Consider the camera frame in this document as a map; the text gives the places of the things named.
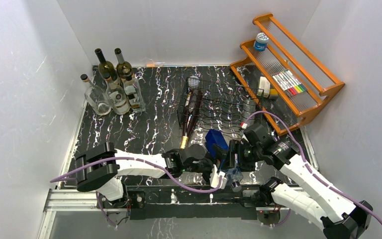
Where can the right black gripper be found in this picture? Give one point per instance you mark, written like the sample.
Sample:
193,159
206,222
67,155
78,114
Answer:
236,147

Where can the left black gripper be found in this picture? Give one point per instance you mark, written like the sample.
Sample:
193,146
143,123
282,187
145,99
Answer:
206,176

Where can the blue clear glass bottle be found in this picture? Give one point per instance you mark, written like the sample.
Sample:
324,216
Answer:
219,150

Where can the clear bottle black gold label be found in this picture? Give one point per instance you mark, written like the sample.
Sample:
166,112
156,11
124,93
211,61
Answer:
133,92

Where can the green silver-foil wine bottle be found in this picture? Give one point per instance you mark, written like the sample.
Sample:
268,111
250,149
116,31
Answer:
123,68

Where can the clear bottle white gold label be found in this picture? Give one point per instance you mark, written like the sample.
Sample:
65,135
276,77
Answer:
96,97

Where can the dark green white-label wine bottle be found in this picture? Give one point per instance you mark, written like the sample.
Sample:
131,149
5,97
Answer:
105,66

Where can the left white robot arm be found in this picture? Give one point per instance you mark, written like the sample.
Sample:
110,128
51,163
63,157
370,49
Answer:
97,169

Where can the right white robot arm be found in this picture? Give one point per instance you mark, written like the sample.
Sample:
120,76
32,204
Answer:
321,204

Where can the dark red gold-foil wine bottle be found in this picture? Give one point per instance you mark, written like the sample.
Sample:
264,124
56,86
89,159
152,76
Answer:
190,115

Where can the orange wooden shelf rack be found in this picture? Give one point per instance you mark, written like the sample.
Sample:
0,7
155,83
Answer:
285,52

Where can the yellow black small item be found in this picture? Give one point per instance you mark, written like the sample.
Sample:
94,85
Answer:
273,94

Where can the white small box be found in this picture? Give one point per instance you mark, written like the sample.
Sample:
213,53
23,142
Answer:
263,88

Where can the pack of coloured markers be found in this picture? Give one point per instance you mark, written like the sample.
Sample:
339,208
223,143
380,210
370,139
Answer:
289,83

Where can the small clear plastic cup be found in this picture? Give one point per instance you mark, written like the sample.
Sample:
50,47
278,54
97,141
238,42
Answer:
193,82

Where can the blue white lidded jar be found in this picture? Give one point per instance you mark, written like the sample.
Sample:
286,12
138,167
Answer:
261,42

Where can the black wire wine rack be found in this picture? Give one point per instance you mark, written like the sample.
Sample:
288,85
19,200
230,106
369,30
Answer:
221,105

